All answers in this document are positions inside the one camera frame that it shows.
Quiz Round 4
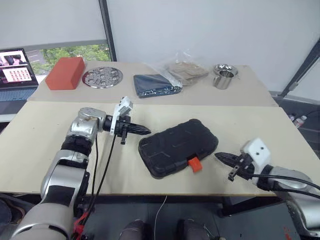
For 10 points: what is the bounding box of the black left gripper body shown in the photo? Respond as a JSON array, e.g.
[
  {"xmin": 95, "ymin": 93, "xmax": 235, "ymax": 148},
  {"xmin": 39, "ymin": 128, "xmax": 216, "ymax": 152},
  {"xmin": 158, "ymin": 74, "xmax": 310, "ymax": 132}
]
[{"xmin": 115, "ymin": 113, "xmax": 134, "ymax": 146}]

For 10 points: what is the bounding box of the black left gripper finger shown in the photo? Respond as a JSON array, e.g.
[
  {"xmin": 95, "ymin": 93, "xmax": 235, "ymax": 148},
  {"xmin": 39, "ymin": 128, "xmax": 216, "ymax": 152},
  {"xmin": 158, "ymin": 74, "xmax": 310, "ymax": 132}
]
[
  {"xmin": 130, "ymin": 129, "xmax": 152, "ymax": 137},
  {"xmin": 130, "ymin": 123, "xmax": 152, "ymax": 131}
]

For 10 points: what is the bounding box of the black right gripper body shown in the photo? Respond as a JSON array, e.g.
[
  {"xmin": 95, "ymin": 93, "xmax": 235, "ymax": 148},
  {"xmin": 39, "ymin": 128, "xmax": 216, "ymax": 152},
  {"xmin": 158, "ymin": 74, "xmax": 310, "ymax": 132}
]
[{"xmin": 227, "ymin": 152, "xmax": 256, "ymax": 182}]

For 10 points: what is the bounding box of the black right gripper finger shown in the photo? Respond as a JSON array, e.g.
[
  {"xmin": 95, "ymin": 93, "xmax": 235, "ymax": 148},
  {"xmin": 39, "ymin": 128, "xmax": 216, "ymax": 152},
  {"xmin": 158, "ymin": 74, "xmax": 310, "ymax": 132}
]
[
  {"xmin": 214, "ymin": 151, "xmax": 238, "ymax": 161},
  {"xmin": 214, "ymin": 154, "xmax": 238, "ymax": 167}
]

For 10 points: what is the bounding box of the black plastic tool case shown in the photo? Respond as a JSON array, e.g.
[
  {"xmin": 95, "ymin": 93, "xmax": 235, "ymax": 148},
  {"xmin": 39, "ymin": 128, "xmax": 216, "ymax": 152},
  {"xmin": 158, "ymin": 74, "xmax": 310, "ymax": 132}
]
[{"xmin": 137, "ymin": 118, "xmax": 220, "ymax": 179}]

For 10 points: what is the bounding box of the folded dark blue cloth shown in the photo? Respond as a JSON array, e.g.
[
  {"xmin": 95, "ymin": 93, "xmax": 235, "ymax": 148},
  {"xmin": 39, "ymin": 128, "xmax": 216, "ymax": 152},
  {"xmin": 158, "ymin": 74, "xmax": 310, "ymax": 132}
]
[{"xmin": 133, "ymin": 73, "xmax": 184, "ymax": 99}]

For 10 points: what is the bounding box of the round perforated metal plate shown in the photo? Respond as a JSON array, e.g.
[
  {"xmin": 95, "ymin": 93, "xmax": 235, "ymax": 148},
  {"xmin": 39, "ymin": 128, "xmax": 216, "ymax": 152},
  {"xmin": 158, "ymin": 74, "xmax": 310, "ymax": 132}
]
[{"xmin": 82, "ymin": 66, "xmax": 124, "ymax": 89}]

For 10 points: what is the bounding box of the clear plastic bag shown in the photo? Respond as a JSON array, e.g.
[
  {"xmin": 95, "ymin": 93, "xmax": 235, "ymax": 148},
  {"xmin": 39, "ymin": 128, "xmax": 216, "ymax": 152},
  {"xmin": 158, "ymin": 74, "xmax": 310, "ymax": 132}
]
[{"xmin": 147, "ymin": 49, "xmax": 210, "ymax": 88}]

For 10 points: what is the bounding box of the folded beige cloth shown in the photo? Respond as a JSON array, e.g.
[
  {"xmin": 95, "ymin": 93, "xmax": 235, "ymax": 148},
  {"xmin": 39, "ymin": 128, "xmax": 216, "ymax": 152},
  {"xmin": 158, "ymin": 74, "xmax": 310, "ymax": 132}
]
[{"xmin": 164, "ymin": 62, "xmax": 210, "ymax": 87}]

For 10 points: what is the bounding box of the stainless steel mug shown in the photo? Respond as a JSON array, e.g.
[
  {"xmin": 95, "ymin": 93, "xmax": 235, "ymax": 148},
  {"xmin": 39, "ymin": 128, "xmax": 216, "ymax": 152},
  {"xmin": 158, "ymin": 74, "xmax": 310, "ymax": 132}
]
[{"xmin": 212, "ymin": 70, "xmax": 235, "ymax": 90}]

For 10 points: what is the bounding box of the dark rounded shape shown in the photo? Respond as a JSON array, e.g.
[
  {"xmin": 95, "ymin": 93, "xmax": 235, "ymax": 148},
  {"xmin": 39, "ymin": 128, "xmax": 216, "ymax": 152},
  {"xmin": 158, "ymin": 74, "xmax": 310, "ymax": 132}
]
[
  {"xmin": 119, "ymin": 219, "xmax": 147, "ymax": 240},
  {"xmin": 177, "ymin": 218, "xmax": 210, "ymax": 240}
]

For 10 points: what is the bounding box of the orange-red rectangular box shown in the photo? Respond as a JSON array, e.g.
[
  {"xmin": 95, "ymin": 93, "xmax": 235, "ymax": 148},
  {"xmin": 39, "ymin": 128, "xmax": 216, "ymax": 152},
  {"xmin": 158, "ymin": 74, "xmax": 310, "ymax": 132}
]
[{"xmin": 44, "ymin": 56, "xmax": 86, "ymax": 91}]

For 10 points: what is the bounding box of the stainless steel bowl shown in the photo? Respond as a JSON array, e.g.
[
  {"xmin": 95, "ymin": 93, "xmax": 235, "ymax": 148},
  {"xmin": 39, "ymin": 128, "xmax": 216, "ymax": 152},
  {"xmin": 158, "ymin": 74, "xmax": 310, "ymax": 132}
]
[{"xmin": 213, "ymin": 63, "xmax": 238, "ymax": 76}]

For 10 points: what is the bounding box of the black diagonal metal bar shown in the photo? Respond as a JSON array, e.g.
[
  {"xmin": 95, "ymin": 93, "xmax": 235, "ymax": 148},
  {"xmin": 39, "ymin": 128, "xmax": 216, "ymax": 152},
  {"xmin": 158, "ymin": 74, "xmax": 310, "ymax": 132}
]
[{"xmin": 281, "ymin": 37, "xmax": 320, "ymax": 98}]

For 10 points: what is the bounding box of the open laptop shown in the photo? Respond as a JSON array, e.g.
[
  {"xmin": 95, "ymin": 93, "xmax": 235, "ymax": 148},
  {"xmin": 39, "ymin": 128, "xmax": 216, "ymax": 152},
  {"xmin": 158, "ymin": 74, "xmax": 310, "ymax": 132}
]
[{"xmin": 0, "ymin": 47, "xmax": 40, "ymax": 102}]

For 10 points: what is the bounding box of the dark blue rounded object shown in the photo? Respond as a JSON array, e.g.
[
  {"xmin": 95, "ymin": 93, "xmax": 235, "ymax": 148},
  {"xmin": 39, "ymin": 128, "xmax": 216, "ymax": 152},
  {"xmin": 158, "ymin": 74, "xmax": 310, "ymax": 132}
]
[{"xmin": 0, "ymin": 192, "xmax": 36, "ymax": 227}]

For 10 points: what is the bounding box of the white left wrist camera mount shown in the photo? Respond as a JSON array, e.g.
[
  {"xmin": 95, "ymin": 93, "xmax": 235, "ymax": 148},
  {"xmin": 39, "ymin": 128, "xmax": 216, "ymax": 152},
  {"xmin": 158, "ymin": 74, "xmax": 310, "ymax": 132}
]
[{"xmin": 109, "ymin": 95, "xmax": 134, "ymax": 136}]

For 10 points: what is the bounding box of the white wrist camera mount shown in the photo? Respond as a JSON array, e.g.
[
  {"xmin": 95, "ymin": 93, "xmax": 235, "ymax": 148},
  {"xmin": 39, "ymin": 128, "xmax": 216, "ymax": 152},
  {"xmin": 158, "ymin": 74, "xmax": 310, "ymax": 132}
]
[
  {"xmin": 240, "ymin": 137, "xmax": 272, "ymax": 171},
  {"xmin": 109, "ymin": 95, "xmax": 134, "ymax": 136}
]

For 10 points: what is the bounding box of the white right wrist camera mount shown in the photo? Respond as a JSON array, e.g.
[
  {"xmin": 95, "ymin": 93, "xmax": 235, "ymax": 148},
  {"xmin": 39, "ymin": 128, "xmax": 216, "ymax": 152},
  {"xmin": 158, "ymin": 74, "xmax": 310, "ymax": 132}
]
[{"xmin": 240, "ymin": 137, "xmax": 272, "ymax": 171}]

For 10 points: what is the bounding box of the black table frame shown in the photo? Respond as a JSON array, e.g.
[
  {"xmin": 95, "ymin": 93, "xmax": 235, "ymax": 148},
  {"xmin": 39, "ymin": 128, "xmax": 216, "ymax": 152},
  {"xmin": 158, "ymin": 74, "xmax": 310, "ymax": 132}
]
[{"xmin": 84, "ymin": 193, "xmax": 285, "ymax": 218}]

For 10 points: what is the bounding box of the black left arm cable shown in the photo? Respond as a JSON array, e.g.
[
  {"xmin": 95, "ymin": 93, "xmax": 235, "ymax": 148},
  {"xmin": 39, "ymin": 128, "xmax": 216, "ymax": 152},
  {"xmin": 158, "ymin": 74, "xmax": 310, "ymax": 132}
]
[{"xmin": 74, "ymin": 134, "xmax": 117, "ymax": 226}]

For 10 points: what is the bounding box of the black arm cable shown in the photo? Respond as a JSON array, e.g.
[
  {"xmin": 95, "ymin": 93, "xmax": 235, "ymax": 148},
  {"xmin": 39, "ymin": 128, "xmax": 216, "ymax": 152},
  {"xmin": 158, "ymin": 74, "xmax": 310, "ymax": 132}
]
[
  {"xmin": 74, "ymin": 134, "xmax": 117, "ymax": 226},
  {"xmin": 250, "ymin": 173, "xmax": 320, "ymax": 196}
]

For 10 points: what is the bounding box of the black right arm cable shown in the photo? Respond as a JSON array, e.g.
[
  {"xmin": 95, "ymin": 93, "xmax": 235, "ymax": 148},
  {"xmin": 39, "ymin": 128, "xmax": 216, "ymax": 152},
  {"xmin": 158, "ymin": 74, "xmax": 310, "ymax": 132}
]
[{"xmin": 250, "ymin": 173, "xmax": 320, "ymax": 196}]

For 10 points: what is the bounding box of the thin white cable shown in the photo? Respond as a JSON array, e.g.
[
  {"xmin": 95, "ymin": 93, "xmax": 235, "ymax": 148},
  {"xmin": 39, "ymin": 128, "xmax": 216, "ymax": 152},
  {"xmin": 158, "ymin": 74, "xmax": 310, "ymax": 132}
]
[{"xmin": 153, "ymin": 195, "xmax": 169, "ymax": 240}]

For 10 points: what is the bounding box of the black window frame post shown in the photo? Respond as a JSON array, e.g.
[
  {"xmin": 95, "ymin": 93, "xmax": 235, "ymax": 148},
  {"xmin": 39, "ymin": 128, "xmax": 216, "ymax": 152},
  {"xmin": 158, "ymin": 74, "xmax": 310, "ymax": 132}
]
[{"xmin": 98, "ymin": 0, "xmax": 118, "ymax": 63}]

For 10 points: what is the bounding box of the red wire bundle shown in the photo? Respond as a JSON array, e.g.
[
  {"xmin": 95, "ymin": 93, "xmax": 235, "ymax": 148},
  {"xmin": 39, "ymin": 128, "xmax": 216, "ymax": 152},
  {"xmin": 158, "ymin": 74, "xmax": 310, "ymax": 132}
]
[{"xmin": 73, "ymin": 212, "xmax": 87, "ymax": 235}]

